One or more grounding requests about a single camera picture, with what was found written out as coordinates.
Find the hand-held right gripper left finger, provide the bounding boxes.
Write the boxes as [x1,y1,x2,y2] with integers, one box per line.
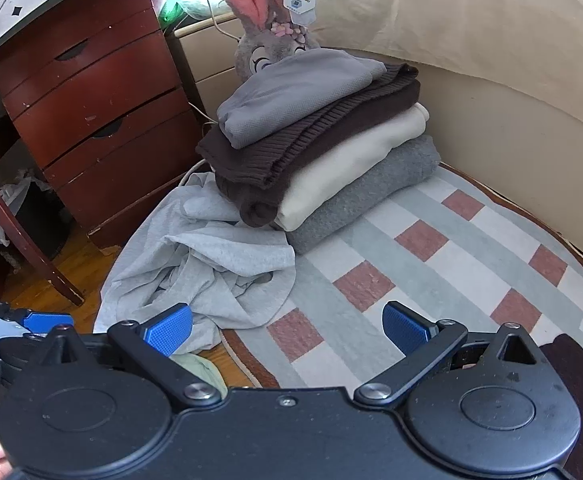
[41,302,222,408]

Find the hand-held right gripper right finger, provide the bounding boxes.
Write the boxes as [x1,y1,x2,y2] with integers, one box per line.
[354,301,542,407]

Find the white nightstand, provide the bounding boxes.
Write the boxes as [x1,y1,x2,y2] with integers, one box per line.
[174,12,246,116]

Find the white cable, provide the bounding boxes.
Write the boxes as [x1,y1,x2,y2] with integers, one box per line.
[185,0,244,43]

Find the grey plush rabbit toy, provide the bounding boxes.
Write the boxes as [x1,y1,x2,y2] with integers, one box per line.
[222,0,322,78]

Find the light green cloth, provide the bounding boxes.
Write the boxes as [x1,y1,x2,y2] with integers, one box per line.
[171,352,229,397]

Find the black trash bin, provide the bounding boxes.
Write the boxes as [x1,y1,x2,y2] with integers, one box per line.
[0,167,69,261]

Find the red-brown wooden desk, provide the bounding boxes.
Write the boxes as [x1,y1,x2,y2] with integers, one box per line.
[0,0,212,253]

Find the grey folded top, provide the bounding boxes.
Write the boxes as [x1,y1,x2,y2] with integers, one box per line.
[217,49,387,150]

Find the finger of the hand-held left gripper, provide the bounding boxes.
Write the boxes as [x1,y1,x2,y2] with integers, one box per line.
[14,310,75,334]

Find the light grey t-shirt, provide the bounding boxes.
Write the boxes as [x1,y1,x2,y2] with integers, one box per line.
[92,172,298,352]

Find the checkered floor mat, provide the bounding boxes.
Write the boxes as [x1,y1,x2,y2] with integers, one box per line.
[221,157,583,480]

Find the white hang tag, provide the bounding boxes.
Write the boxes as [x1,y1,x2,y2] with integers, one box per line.
[282,0,318,26]

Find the wooden chair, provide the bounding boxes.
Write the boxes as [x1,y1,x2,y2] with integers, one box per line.
[0,137,86,307]

